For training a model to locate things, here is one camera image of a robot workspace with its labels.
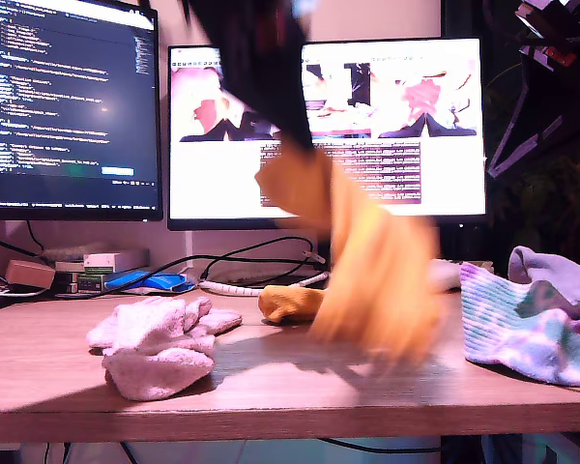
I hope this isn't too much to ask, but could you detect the white lavender sock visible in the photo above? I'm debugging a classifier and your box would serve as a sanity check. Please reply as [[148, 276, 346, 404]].
[[507, 245, 580, 305]]

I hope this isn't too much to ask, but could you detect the orange sock with frilled cuff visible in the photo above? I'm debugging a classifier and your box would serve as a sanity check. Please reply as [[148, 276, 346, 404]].
[[254, 139, 444, 368]]

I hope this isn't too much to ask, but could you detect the tie-dye sock with lettering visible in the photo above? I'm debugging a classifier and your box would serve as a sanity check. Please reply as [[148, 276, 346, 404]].
[[459, 262, 580, 388]]

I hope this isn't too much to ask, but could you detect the pink fluffy sock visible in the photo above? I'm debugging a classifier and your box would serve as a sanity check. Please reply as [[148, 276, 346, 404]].
[[109, 296, 244, 350], [85, 313, 218, 402]]

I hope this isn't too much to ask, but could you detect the large monitor with white screen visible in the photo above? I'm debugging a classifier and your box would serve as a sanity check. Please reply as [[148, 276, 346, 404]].
[[167, 37, 489, 232]]

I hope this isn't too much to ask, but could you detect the white game controller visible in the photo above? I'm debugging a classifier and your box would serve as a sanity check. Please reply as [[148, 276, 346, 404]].
[[429, 258, 495, 294]]

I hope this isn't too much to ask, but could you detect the black monitor stand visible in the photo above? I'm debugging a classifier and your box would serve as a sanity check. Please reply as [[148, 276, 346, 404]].
[[317, 229, 332, 272]]

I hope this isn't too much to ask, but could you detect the plain orange sock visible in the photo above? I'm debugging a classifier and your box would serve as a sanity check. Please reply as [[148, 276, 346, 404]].
[[258, 284, 326, 324]]

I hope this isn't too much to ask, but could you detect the dark monitor with code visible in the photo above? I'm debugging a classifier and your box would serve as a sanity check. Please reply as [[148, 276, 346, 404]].
[[0, 0, 164, 222]]

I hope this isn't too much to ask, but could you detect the blue packet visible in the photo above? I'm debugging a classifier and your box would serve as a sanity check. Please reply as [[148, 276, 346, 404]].
[[104, 270, 197, 295]]

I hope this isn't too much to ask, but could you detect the white box with green label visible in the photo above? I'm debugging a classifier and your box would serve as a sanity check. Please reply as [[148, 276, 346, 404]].
[[83, 253, 118, 276]]

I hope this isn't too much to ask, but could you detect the grey pouch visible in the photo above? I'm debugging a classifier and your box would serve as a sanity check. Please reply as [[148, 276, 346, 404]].
[[42, 243, 108, 263]]

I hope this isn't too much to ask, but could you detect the stack of green boxes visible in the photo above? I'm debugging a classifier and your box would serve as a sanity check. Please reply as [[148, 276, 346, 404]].
[[55, 260, 108, 295]]

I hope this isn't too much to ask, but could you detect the long black cable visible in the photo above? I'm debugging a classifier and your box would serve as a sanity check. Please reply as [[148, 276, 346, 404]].
[[118, 235, 316, 291]]

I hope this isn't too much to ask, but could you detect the looped black cable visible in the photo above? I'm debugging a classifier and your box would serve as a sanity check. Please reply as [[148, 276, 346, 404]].
[[201, 257, 320, 289]]

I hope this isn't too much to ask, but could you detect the white spiral cable wrap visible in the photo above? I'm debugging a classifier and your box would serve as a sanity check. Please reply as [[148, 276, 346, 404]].
[[200, 271, 331, 297]]

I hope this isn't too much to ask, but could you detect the black table frame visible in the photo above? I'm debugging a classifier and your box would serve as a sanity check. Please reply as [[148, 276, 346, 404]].
[[439, 434, 484, 464]]

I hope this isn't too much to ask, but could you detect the black cable under table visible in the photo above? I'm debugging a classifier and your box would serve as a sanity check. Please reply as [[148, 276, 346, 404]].
[[318, 437, 444, 455]]

